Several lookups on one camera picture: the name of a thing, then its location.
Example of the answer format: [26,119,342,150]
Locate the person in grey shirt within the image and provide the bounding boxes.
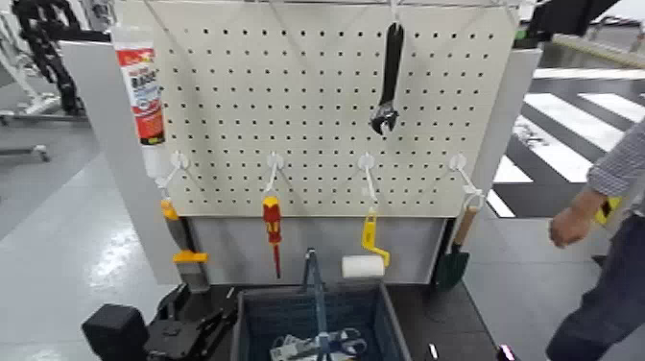
[545,118,645,361]

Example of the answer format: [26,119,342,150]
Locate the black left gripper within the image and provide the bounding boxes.
[146,306,238,361]

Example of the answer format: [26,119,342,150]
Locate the grey side panel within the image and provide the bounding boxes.
[59,39,183,286]
[470,47,543,204]

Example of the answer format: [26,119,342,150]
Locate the red yellow screwdriver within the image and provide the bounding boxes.
[261,195,284,280]

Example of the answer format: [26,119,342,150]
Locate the wooden handled green trowel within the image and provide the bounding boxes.
[435,205,480,293]

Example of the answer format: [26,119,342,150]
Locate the grey lower back panel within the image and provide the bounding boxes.
[187,216,447,286]

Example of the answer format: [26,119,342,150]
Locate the blue grey crate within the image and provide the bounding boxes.
[230,281,413,361]

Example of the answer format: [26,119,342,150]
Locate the person's forearm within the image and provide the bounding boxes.
[569,185,612,224]

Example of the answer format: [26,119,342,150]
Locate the beige perforated pegboard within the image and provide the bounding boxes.
[143,0,520,219]

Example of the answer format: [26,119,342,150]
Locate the blue handled scissors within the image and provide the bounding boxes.
[322,327,370,357]

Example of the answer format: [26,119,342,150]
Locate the yellow handled white paint roller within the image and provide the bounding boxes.
[341,207,393,280]

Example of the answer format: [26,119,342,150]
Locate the yellow black striped barrier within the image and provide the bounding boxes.
[594,196,624,226]

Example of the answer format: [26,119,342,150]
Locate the white metal frame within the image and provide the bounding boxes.
[0,10,62,127]

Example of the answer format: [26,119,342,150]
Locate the person's bare hand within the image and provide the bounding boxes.
[548,206,594,250]

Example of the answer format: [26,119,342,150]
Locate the black monitor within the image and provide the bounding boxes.
[514,0,622,50]

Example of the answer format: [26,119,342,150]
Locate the white red sealant tube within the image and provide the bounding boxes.
[110,25,171,181]

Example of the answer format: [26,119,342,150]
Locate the white packaged item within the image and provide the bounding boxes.
[269,332,323,361]

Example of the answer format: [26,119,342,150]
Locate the orange handled metal scraper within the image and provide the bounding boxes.
[159,199,211,294]

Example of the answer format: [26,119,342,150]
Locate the black cable chain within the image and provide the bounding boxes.
[12,0,88,117]

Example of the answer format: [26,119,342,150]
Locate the black adjustable wrench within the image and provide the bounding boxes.
[369,22,406,136]

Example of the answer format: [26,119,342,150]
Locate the white pegboard hook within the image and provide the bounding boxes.
[155,151,191,191]
[357,152,379,209]
[448,153,486,199]
[264,152,285,196]

